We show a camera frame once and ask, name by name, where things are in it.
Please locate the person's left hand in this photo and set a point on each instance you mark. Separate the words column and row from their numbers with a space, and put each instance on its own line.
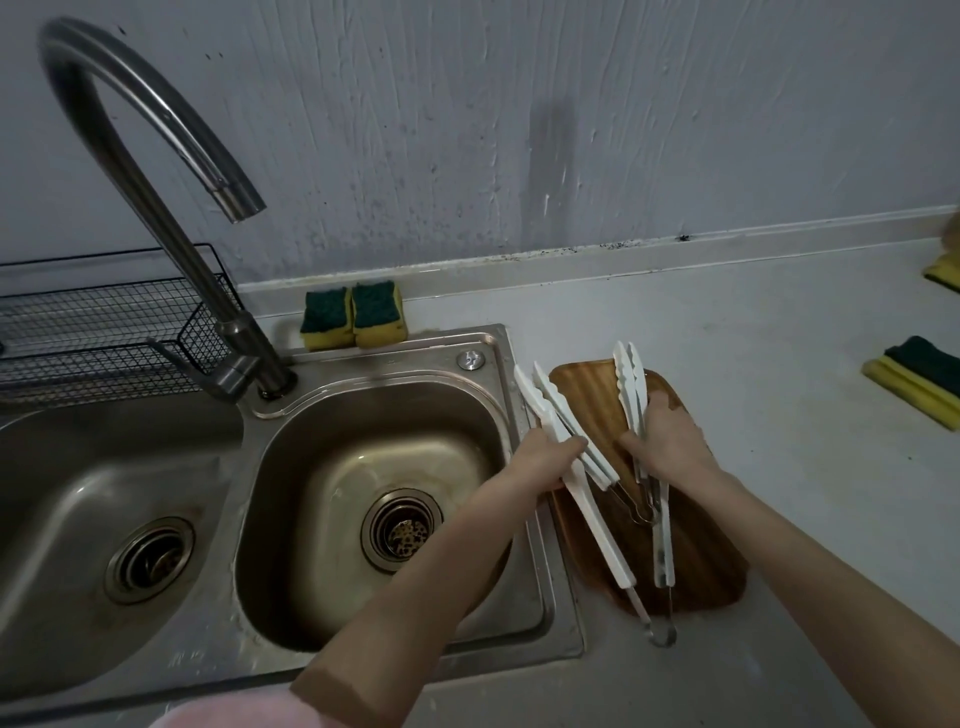
column 541, row 465

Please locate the green and yellow sponge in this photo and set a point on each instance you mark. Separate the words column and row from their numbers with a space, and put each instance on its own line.
column 945, row 271
column 377, row 313
column 919, row 379
column 326, row 319

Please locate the stainless steel gooseneck faucet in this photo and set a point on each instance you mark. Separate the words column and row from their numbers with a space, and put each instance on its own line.
column 112, row 142

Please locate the white tongs with metal loop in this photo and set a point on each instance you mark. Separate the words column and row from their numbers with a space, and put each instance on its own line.
column 596, row 525

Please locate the small round sink drain strainer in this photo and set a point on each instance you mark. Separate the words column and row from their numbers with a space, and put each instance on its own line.
column 403, row 531

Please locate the person's right forearm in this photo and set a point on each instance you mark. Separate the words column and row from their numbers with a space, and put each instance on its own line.
column 810, row 592

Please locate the person's right hand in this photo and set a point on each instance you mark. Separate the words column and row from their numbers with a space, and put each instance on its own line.
column 675, row 446

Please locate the person's right thumb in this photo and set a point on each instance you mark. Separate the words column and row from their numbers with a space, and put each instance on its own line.
column 634, row 447

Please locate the brown wooden cutting board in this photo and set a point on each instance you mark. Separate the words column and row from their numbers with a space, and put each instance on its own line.
column 694, row 547

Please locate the person's left forearm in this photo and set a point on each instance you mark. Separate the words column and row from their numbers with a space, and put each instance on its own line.
column 420, row 600

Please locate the large round sink drain strainer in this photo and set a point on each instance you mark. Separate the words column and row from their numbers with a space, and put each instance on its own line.
column 148, row 561

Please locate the white plastic kitchen tongs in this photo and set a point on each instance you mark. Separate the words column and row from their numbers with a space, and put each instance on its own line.
column 662, row 547

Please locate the round metal sink hole cap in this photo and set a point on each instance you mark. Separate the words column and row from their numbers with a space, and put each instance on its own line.
column 470, row 360

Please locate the person's left thumb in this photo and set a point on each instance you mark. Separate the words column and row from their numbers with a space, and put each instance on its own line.
column 571, row 450

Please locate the stainless steel double sink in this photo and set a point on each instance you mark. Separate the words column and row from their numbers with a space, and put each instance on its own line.
column 247, row 450

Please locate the pink garment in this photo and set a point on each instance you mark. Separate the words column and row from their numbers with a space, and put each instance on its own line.
column 232, row 709

